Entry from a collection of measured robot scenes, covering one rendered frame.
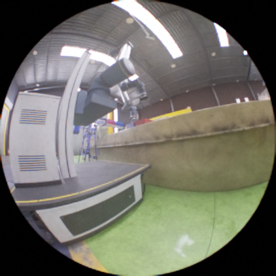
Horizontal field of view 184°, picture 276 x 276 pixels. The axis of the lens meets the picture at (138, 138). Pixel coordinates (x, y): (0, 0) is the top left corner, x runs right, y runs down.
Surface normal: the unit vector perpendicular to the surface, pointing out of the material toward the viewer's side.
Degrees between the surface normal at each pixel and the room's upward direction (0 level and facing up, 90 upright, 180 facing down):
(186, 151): 90
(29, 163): 90
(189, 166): 90
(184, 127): 90
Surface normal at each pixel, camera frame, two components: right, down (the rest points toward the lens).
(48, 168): 0.82, -0.12
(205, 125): -0.70, -0.04
